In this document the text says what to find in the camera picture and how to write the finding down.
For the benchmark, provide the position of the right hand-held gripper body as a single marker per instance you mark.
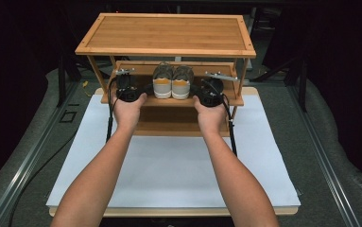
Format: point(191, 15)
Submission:
point(211, 94)

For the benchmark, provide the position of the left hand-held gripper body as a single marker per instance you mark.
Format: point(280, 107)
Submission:
point(126, 91)

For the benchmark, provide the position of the beige sneaker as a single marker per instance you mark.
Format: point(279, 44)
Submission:
point(163, 86)
point(181, 88)

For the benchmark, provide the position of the wooden three-tier shoe rack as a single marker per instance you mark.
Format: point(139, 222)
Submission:
point(166, 34)

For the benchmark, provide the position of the person's left hand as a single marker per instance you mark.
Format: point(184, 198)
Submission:
point(128, 113)

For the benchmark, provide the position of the person's right hand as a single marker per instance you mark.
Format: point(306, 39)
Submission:
point(210, 118)

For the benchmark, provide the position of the yellow tape piece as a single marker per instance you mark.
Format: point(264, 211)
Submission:
point(85, 84)

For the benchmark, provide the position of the white table mat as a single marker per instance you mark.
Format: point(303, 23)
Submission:
point(169, 176)

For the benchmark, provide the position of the black stand post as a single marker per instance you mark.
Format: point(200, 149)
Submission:
point(302, 88)
point(61, 82)

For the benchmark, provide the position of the grey metal rail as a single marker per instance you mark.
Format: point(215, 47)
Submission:
point(27, 164)
point(323, 157)

